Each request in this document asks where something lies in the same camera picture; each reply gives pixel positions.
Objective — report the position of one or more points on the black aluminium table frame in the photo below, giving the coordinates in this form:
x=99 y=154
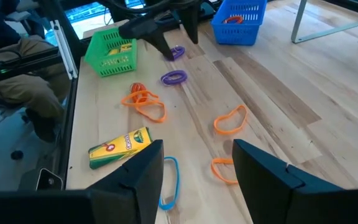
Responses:
x=68 y=109

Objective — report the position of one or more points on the purple coil wristband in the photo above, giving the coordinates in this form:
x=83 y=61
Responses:
x=180 y=51
x=163 y=79

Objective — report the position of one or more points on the white-rimmed black camera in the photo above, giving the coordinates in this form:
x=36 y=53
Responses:
x=50 y=180

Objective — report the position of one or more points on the orange coil wristband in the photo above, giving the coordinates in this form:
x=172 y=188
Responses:
x=135 y=88
x=233 y=17

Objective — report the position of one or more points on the blue rubber band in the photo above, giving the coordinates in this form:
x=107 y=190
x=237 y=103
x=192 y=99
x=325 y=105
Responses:
x=166 y=207

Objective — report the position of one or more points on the black chair caster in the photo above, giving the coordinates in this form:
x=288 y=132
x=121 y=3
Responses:
x=17 y=155

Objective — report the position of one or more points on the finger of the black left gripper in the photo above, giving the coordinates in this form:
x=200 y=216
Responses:
x=145 y=29
x=193 y=21

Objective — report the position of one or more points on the silver metal bracket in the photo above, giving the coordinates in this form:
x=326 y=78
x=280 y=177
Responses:
x=64 y=49

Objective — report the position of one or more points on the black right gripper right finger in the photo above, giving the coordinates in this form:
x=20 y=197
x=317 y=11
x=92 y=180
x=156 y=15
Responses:
x=291 y=205

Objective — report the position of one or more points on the orange rubber band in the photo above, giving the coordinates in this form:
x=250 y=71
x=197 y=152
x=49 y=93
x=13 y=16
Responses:
x=213 y=168
x=216 y=127
x=123 y=102
x=163 y=116

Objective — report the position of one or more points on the green plastic basket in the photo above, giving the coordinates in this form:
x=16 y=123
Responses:
x=117 y=67

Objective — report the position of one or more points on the blue plastic basket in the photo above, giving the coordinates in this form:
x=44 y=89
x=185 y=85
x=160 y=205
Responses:
x=238 y=34

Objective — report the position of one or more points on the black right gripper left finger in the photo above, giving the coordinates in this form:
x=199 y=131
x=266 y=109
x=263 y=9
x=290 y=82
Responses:
x=120 y=205

